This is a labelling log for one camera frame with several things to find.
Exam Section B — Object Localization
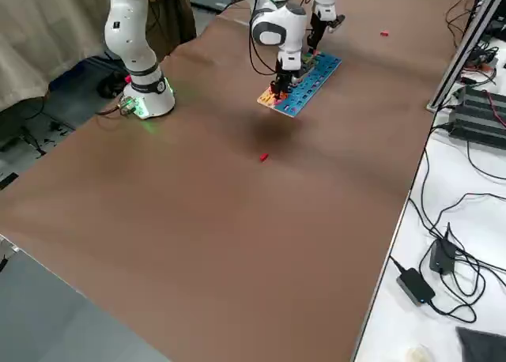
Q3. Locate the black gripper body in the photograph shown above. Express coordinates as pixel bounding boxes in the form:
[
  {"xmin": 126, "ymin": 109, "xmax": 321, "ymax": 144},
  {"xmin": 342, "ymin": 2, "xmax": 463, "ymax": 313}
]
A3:
[
  {"xmin": 309, "ymin": 12, "xmax": 330, "ymax": 37},
  {"xmin": 275, "ymin": 64, "xmax": 304, "ymax": 85}
]

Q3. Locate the colourful wooden toy board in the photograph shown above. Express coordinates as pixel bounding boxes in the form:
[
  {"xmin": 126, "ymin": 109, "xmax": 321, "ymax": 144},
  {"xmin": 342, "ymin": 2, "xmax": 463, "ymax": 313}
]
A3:
[{"xmin": 256, "ymin": 50, "xmax": 343, "ymax": 118}]

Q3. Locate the person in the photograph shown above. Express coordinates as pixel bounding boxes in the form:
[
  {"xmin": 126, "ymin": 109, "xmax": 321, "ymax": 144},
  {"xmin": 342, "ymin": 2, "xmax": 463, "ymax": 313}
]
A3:
[{"xmin": 148, "ymin": 0, "xmax": 198, "ymax": 57}]

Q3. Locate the black power supply box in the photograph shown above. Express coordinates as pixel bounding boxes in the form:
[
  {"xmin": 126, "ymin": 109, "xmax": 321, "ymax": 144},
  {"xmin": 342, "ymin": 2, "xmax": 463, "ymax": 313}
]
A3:
[{"xmin": 448, "ymin": 85, "xmax": 506, "ymax": 149}]

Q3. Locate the black power adapter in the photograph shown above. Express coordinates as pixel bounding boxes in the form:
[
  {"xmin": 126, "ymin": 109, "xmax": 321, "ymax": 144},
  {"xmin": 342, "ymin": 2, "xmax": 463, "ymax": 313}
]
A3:
[
  {"xmin": 396, "ymin": 267, "xmax": 436, "ymax": 307},
  {"xmin": 429, "ymin": 235, "xmax": 456, "ymax": 276}
]

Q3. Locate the beige curtain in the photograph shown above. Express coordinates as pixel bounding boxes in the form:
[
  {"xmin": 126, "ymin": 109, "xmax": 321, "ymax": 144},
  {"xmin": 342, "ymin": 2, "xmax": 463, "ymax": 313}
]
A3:
[{"xmin": 0, "ymin": 0, "xmax": 115, "ymax": 112}]

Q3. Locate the small white object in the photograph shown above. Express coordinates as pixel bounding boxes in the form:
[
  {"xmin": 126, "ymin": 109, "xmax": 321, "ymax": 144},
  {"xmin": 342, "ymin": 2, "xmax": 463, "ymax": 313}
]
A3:
[{"xmin": 406, "ymin": 345, "xmax": 432, "ymax": 362}]

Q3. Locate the grey cloth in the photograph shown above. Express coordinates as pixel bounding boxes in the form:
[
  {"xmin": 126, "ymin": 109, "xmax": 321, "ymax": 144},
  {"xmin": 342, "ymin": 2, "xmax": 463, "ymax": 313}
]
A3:
[{"xmin": 456, "ymin": 325, "xmax": 506, "ymax": 362}]

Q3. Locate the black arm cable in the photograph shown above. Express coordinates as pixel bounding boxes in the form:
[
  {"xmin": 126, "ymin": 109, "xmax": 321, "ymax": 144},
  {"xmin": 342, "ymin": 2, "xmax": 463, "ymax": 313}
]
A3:
[{"xmin": 247, "ymin": 0, "xmax": 280, "ymax": 78}]

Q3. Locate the aluminium frame post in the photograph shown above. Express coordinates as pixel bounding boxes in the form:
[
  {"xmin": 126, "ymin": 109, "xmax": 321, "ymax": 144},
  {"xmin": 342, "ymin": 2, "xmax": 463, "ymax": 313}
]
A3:
[{"xmin": 425, "ymin": 0, "xmax": 506, "ymax": 112}]

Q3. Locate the cable hub with plugs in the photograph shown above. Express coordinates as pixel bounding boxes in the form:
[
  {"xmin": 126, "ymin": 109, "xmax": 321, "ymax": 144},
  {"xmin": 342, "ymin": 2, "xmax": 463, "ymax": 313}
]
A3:
[{"xmin": 460, "ymin": 45, "xmax": 500, "ymax": 82}]

